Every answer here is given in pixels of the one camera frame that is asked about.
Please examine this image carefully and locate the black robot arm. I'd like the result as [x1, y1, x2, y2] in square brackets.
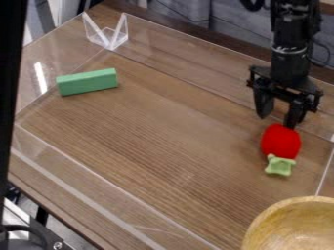
[248, 0, 323, 129]

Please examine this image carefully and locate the red plush strawberry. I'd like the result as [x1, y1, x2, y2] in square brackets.
[259, 124, 302, 177]

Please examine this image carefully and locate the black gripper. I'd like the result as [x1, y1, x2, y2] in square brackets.
[247, 46, 323, 129]

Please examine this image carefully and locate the clear acrylic tray enclosure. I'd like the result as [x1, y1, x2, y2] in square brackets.
[9, 17, 334, 250]

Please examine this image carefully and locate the green rectangular block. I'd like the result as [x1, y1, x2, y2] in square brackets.
[56, 68, 119, 96]

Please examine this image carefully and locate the black pole in foreground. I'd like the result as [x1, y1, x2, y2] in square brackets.
[0, 0, 28, 224]

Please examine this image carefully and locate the black table leg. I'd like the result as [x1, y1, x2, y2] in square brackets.
[34, 207, 48, 226]

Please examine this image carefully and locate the wooden bowl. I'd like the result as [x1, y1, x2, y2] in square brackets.
[241, 196, 334, 250]

